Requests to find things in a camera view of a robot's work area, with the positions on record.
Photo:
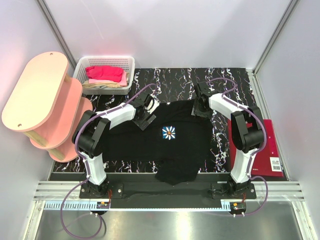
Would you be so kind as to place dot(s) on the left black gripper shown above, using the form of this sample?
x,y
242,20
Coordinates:
x,y
143,123

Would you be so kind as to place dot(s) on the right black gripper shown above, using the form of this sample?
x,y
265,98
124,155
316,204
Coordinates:
x,y
195,110

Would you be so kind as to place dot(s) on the black t-shirt with daisy print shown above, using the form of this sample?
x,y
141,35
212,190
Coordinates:
x,y
173,147

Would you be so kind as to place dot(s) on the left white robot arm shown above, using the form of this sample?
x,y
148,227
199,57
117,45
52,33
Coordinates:
x,y
92,132

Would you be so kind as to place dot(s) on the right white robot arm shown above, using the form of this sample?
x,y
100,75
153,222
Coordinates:
x,y
248,133

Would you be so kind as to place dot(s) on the black marbled table mat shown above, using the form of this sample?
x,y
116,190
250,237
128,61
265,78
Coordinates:
x,y
174,84

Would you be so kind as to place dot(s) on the light pink garment in basket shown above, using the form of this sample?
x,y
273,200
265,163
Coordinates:
x,y
122,83

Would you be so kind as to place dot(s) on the magenta t-shirt in basket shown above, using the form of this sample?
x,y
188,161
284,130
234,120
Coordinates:
x,y
104,72

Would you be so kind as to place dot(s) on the white plastic laundry basket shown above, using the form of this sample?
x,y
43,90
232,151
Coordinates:
x,y
127,63

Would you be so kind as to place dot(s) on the beige garment in basket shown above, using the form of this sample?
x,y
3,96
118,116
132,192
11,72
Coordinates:
x,y
100,85

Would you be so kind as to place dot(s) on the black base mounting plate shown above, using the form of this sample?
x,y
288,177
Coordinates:
x,y
217,186

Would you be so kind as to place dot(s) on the folded red t-shirt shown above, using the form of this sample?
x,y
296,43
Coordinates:
x,y
267,162

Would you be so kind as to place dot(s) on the pink three-tier wooden shelf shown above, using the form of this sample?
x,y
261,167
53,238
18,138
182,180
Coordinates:
x,y
46,105

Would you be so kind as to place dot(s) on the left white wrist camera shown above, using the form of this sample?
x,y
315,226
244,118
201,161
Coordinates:
x,y
152,106

